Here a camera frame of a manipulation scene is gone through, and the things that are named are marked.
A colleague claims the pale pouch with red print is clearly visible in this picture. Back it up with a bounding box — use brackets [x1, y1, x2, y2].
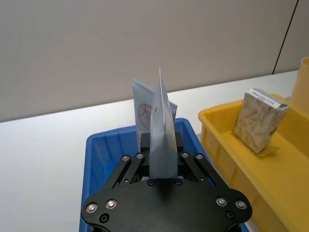
[131, 78, 179, 151]

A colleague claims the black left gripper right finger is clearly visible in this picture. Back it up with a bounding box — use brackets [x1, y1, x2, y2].
[173, 132, 219, 186]

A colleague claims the pale grey plastic pouch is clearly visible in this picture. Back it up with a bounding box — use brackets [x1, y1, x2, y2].
[149, 66, 179, 181]

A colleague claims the blue plastic bin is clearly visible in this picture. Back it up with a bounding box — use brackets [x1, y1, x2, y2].
[78, 117, 251, 232]

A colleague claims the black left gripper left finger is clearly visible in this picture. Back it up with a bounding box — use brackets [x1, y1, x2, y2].
[103, 132, 152, 191]

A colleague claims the yellow plastic bin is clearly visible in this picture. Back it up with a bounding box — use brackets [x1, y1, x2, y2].
[197, 93, 309, 232]

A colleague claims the yellow plastic cylinder container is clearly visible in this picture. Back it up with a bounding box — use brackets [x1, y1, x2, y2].
[289, 57, 309, 112]

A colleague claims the gold foil wrapped package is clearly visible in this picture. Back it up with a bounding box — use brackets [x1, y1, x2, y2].
[232, 87, 291, 155]

